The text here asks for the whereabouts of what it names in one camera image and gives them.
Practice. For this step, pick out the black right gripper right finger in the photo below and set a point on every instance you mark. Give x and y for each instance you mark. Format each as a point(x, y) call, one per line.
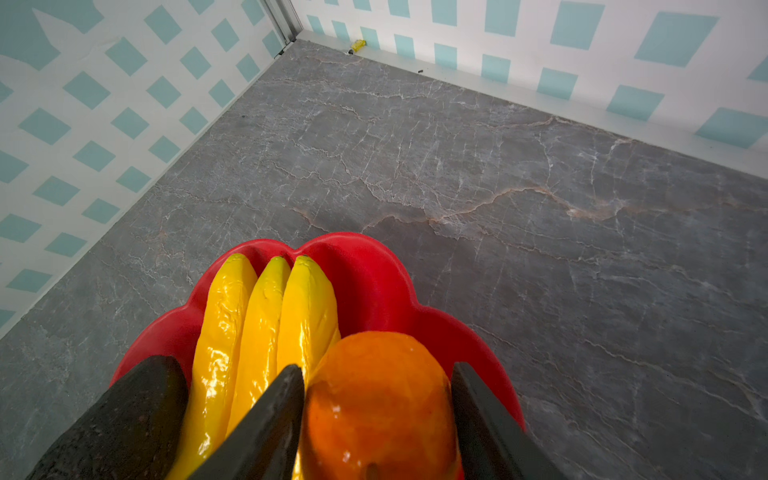
point(492, 444)

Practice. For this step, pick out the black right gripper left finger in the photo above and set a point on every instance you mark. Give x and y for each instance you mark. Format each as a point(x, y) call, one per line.
point(265, 443)

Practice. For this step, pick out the yellow fake banana bunch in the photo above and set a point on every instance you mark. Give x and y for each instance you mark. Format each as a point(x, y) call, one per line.
point(255, 324)

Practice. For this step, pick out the orange fake orange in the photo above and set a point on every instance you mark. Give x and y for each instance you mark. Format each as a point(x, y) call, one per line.
point(379, 406)

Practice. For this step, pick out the dark fake avocado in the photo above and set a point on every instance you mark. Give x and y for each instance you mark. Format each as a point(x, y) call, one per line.
point(131, 432)

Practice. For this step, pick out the red flower-shaped fruit bowl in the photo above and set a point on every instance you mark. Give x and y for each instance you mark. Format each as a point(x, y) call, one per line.
point(373, 293)

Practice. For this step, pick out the small yellow scrap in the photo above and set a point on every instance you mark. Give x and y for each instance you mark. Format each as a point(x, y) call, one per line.
point(357, 46)

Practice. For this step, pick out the aluminium corner frame post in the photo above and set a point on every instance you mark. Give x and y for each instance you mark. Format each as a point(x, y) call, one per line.
point(285, 18)

